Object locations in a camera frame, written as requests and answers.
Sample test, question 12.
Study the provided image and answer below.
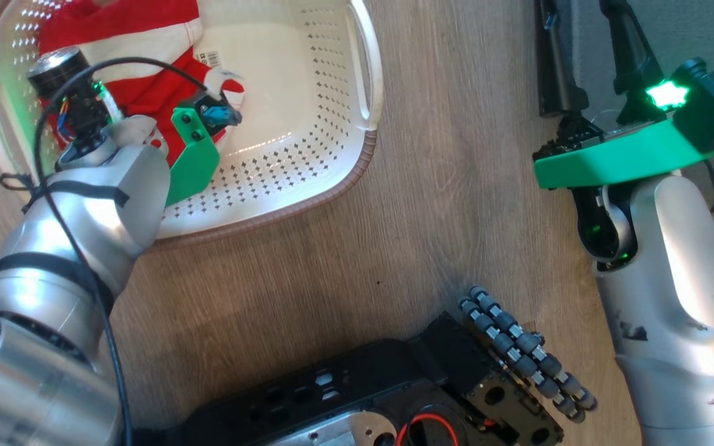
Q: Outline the grey roller omni wheel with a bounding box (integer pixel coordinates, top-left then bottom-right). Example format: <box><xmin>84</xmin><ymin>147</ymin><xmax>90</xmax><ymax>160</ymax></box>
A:
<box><xmin>459</xmin><ymin>285</ymin><xmax>598</xmax><ymax>424</ymax></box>

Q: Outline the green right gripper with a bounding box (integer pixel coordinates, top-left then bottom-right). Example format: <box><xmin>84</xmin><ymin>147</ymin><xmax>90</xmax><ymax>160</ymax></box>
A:
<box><xmin>534</xmin><ymin>0</ymin><xmax>714</xmax><ymax>190</ymax></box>

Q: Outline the grey fabric sofa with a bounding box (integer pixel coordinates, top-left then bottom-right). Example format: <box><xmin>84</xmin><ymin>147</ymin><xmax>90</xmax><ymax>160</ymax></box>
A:
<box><xmin>571</xmin><ymin>0</ymin><xmax>714</xmax><ymax>78</ymax></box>

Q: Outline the red and white garment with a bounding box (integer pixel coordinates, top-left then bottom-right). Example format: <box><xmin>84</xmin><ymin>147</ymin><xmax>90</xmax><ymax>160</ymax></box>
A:
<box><xmin>38</xmin><ymin>0</ymin><xmax>246</xmax><ymax>168</ymax></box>

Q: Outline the white plastic laundry basket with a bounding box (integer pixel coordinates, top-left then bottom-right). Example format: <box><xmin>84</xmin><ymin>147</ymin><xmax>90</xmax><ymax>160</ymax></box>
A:
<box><xmin>0</xmin><ymin>0</ymin><xmax>384</xmax><ymax>248</ymax></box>

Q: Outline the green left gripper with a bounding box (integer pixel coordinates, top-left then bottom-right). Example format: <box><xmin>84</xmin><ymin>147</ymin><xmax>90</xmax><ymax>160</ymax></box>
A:
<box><xmin>164</xmin><ymin>107</ymin><xmax>221</xmax><ymax>209</ymax></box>

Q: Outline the red base cable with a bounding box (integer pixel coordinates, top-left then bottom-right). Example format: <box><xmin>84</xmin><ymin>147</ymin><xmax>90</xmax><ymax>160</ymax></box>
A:
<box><xmin>394</xmin><ymin>413</ymin><xmax>460</xmax><ymax>446</ymax></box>

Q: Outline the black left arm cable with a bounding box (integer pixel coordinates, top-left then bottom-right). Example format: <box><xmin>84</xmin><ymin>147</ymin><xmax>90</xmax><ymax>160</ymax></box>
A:
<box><xmin>0</xmin><ymin>57</ymin><xmax>215</xmax><ymax>446</ymax></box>

